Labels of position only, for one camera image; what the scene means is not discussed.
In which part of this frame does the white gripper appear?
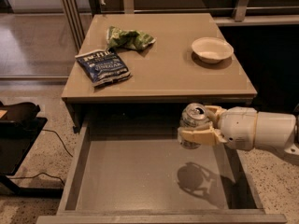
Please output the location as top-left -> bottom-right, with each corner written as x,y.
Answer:
178,105 -> 257,151

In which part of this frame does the silver 7up soda can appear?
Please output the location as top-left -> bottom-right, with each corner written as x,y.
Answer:
178,103 -> 211,149

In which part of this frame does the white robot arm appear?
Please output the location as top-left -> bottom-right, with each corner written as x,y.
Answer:
178,103 -> 298,161

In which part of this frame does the grey drawer cabinet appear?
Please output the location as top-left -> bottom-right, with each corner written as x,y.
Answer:
62,13 -> 257,127

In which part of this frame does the open grey top drawer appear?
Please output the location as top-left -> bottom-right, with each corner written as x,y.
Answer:
36,118 -> 287,224

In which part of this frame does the white bowl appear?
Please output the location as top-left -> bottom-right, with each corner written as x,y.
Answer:
192,37 -> 234,63

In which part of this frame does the green crumpled chip bag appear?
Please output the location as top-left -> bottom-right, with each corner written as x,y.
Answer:
107,26 -> 156,51

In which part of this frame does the blue vinegar chip bag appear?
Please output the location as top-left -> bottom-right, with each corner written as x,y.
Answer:
76,49 -> 131,87

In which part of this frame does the black stand base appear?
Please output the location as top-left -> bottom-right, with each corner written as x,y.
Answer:
0,102 -> 63,199

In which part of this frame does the black floor cable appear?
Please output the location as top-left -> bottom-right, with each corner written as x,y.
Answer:
7,128 -> 74,187

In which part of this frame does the metal rail frame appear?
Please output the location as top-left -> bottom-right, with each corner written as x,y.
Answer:
61,0 -> 85,51

